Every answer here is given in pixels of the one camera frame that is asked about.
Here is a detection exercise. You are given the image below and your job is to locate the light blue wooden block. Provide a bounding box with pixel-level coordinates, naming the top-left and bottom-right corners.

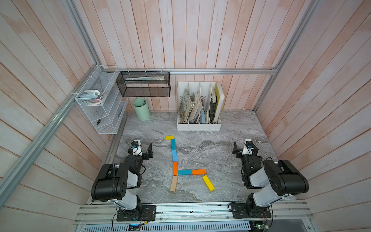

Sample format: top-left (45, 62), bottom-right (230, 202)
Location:
top-left (172, 149), bottom-right (177, 162)

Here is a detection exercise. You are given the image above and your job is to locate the small yellow wooden block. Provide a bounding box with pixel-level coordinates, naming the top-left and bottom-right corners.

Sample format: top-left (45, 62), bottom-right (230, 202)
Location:
top-left (166, 135), bottom-right (175, 141)

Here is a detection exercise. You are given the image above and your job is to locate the orange wooden block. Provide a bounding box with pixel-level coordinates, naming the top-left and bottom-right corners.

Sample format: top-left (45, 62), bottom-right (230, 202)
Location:
top-left (192, 169), bottom-right (207, 175)
top-left (173, 161), bottom-right (178, 176)

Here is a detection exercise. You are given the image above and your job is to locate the teal wooden block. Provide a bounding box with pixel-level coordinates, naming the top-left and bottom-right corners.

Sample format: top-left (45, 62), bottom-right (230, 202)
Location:
top-left (171, 139), bottom-right (176, 150)
top-left (178, 169), bottom-right (192, 176)

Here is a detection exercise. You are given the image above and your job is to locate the natural wooden block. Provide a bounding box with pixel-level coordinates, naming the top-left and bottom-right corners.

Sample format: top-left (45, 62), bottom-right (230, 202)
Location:
top-left (170, 176), bottom-right (178, 192)

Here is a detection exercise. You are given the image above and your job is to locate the long yellow wooden block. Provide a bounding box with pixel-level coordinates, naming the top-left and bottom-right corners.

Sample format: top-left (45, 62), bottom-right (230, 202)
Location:
top-left (203, 175), bottom-right (215, 191)

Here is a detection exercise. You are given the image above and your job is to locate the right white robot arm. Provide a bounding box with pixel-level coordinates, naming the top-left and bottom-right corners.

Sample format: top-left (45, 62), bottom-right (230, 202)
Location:
top-left (232, 139), bottom-right (309, 212)

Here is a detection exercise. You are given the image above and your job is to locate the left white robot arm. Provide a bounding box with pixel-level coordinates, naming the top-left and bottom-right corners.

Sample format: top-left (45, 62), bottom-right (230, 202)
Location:
top-left (91, 140), bottom-right (153, 213)

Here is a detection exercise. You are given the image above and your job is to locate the mint green plastic cup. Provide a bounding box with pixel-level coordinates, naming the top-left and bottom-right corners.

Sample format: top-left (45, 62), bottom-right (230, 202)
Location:
top-left (133, 98), bottom-right (150, 121)

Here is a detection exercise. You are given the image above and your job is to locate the cream hardcover book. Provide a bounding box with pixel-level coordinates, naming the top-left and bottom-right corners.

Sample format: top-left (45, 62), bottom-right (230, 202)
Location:
top-left (213, 82), bottom-right (225, 123)

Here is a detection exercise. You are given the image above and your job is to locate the white plastic file organizer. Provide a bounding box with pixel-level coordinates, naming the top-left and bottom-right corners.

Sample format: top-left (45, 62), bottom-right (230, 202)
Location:
top-left (177, 82), bottom-right (222, 131)

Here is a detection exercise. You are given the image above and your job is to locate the illustrated Chinese history book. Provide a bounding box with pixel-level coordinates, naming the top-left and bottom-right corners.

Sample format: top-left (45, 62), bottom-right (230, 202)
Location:
top-left (179, 89), bottom-right (194, 124)

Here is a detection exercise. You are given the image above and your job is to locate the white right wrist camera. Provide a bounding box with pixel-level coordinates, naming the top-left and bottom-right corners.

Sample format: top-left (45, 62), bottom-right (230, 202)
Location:
top-left (242, 139), bottom-right (259, 156)

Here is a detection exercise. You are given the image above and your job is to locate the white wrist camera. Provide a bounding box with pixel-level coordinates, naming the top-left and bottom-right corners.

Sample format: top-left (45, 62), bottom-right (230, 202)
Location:
top-left (128, 139), bottom-right (143, 156)
top-left (242, 139), bottom-right (259, 156)

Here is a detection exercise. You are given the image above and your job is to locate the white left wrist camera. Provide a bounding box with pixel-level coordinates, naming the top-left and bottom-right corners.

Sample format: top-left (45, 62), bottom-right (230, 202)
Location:
top-left (128, 139), bottom-right (143, 156)

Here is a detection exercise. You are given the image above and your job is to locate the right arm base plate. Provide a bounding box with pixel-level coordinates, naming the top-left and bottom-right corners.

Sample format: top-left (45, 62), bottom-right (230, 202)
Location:
top-left (228, 202), bottom-right (272, 219)

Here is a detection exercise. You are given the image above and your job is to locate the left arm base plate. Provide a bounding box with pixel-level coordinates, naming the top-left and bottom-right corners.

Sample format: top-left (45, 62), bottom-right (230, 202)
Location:
top-left (117, 205), bottom-right (157, 222)

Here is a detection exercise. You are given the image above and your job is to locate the aluminium front rail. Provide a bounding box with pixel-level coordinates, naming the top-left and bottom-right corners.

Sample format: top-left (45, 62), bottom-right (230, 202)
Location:
top-left (73, 200), bottom-right (314, 225)

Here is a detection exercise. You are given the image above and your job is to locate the white wire shelf rack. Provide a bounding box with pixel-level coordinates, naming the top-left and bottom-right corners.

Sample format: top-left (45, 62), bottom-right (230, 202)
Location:
top-left (75, 65), bottom-right (128, 134)

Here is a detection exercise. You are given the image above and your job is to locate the black wire mesh basket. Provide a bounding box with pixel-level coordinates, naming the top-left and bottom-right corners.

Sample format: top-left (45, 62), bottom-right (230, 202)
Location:
top-left (116, 71), bottom-right (171, 97)

